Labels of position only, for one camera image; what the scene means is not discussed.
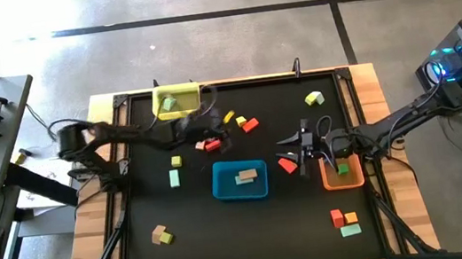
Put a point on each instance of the black aluminium table frame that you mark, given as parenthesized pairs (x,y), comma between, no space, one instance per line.
(251,80)

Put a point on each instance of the white wooden block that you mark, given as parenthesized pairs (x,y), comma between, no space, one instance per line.
(320,97)

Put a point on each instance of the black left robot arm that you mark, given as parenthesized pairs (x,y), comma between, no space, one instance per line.
(138,135)

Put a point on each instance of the yellow plastic bin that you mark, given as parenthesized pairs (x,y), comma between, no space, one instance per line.
(177,115)

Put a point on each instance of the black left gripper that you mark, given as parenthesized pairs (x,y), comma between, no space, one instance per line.
(200,131)

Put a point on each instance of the black corner bracket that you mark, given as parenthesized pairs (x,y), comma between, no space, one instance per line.
(120,100)
(343,73)

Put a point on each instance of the yellow and black small tool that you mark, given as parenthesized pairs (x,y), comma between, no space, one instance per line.
(20,156)

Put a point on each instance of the yellow small cube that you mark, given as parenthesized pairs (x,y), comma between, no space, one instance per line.
(241,121)

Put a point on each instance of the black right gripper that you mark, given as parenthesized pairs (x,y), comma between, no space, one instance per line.
(311,145)

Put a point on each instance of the peach long block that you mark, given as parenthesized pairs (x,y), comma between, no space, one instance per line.
(200,145)

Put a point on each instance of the black table mat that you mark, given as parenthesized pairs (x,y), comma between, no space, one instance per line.
(274,253)

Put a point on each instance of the mint green long block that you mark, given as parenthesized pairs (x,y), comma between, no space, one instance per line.
(350,230)
(240,181)
(174,178)

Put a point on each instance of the red wooden block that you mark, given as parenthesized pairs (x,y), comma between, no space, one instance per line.
(250,124)
(213,145)
(337,218)

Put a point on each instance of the grey desk leg frame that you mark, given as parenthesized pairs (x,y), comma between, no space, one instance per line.
(46,223)

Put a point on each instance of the orange plastic bin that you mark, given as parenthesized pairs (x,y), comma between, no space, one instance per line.
(336,183)

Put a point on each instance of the black desk base beam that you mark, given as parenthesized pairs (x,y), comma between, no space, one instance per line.
(37,184)

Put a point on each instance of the orange small cube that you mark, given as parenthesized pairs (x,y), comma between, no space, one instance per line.
(351,217)

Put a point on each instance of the green small cube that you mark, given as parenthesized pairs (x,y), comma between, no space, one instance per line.
(343,169)

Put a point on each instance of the orange-white block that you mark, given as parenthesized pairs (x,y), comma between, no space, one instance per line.
(288,165)

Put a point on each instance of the yellow-green small cube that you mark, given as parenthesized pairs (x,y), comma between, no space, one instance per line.
(310,99)
(176,161)
(167,238)

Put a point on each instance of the tan long block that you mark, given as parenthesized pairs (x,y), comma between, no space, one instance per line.
(247,174)

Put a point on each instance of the mint green medium block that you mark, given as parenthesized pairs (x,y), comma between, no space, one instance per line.
(168,104)

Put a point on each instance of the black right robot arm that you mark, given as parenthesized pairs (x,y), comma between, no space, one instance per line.
(391,122)

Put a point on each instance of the blue plastic bin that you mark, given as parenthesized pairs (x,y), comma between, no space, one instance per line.
(226,193)

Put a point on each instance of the tan medium block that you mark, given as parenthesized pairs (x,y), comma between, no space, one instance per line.
(157,233)

